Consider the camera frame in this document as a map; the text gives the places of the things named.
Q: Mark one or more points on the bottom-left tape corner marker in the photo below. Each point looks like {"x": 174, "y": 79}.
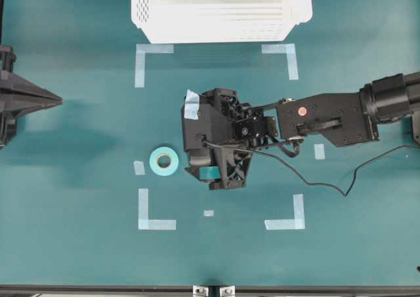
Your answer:
{"x": 146, "y": 223}

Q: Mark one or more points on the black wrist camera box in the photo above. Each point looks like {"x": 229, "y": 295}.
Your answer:
{"x": 212, "y": 126}

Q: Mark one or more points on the bottom-right tape corner marker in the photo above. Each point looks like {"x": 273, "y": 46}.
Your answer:
{"x": 297, "y": 223}

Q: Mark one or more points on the metal bracket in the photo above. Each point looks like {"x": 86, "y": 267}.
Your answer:
{"x": 200, "y": 291}
{"x": 229, "y": 291}

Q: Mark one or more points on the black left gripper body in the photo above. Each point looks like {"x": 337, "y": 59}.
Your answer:
{"x": 8, "y": 123}

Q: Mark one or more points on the small tape piece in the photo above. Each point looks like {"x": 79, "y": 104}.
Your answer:
{"x": 319, "y": 152}
{"x": 208, "y": 213}
{"x": 139, "y": 168}

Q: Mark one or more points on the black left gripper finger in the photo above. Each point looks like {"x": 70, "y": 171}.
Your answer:
{"x": 13, "y": 109}
{"x": 24, "y": 90}

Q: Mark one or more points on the top-left tape corner marker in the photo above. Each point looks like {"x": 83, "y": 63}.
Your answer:
{"x": 140, "y": 59}

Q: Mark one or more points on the white plastic lattice basket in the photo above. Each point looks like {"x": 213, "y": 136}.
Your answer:
{"x": 218, "y": 21}

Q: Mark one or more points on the small right tape piece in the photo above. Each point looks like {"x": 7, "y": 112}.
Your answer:
{"x": 319, "y": 152}

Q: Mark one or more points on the top-right tape corner marker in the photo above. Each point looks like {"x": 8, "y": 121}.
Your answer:
{"x": 289, "y": 51}

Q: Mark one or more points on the teal tape roll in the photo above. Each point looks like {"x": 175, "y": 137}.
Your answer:
{"x": 164, "y": 161}

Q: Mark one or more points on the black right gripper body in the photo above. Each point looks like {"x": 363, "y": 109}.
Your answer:
{"x": 226, "y": 165}

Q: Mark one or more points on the small bottom tape piece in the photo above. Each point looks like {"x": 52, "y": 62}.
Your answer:
{"x": 208, "y": 213}

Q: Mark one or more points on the small left tape piece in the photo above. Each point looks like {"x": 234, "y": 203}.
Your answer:
{"x": 139, "y": 168}

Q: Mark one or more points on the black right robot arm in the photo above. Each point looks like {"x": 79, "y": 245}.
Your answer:
{"x": 345, "y": 119}

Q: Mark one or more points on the left metal bracket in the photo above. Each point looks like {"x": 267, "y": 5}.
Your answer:
{"x": 200, "y": 291}

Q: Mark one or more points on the blue tape on camera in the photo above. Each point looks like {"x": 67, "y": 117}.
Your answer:
{"x": 191, "y": 105}

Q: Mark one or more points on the right metal bracket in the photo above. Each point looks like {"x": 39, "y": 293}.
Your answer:
{"x": 229, "y": 291}

